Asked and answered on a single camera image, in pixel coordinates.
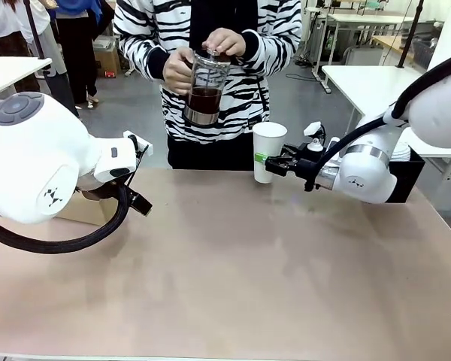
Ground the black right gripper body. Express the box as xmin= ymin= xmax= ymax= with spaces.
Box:
xmin=283 ymin=142 xmax=327 ymax=180

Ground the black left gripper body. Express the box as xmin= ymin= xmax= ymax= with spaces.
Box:
xmin=126 ymin=190 xmax=153 ymax=218

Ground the white paper cup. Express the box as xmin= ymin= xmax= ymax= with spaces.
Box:
xmin=252 ymin=121 xmax=289 ymax=185

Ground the brown cardboard cup carrier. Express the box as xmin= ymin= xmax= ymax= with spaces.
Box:
xmin=54 ymin=190 xmax=116 ymax=227

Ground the glass french press with coffee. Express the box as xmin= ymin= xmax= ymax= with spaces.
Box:
xmin=183 ymin=47 xmax=232 ymax=127

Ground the person's left forearm striped sleeve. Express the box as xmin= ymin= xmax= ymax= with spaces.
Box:
xmin=240 ymin=18 xmax=304 ymax=71

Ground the person's right forearm striped sleeve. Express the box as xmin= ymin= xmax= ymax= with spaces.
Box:
xmin=113 ymin=22 xmax=174 ymax=82

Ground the stack of white cup lids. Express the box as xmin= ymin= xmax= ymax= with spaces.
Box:
xmin=392 ymin=141 xmax=412 ymax=162

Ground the person's left hand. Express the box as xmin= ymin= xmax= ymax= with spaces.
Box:
xmin=201 ymin=28 xmax=247 ymax=59

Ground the person's right hand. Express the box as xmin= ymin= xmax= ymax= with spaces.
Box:
xmin=162 ymin=48 xmax=197 ymax=96

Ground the person's torso zebra striped sweater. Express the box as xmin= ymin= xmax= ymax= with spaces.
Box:
xmin=112 ymin=0 xmax=304 ymax=170

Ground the black open storage box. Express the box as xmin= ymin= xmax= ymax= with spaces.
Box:
xmin=387 ymin=144 xmax=426 ymax=205

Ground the brown cardboard box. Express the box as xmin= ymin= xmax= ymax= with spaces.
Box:
xmin=92 ymin=44 xmax=123 ymax=79

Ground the bystander in grey trousers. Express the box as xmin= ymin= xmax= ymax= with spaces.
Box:
xmin=17 ymin=0 xmax=80 ymax=118

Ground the wooden top desk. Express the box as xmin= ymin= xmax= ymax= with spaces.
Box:
xmin=371 ymin=35 xmax=429 ymax=67

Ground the grey mesh basket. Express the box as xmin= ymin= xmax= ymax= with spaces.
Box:
xmin=411 ymin=37 xmax=437 ymax=72

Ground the black stand pole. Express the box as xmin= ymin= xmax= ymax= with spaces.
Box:
xmin=23 ymin=0 xmax=47 ymax=60
xmin=396 ymin=0 xmax=426 ymax=70

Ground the bystander in black trousers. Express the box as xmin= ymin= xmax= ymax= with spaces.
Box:
xmin=54 ymin=0 xmax=104 ymax=111

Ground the white side table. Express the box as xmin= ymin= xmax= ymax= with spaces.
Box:
xmin=0 ymin=56 xmax=54 ymax=102

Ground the bystander in brown skirt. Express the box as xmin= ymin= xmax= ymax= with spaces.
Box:
xmin=0 ymin=0 xmax=41 ymax=96

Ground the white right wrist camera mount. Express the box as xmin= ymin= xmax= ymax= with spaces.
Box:
xmin=303 ymin=120 xmax=327 ymax=153

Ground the black floor cable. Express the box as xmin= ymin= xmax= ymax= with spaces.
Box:
xmin=285 ymin=48 xmax=332 ymax=82

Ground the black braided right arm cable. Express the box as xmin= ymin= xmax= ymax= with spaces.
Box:
xmin=303 ymin=50 xmax=451 ymax=193

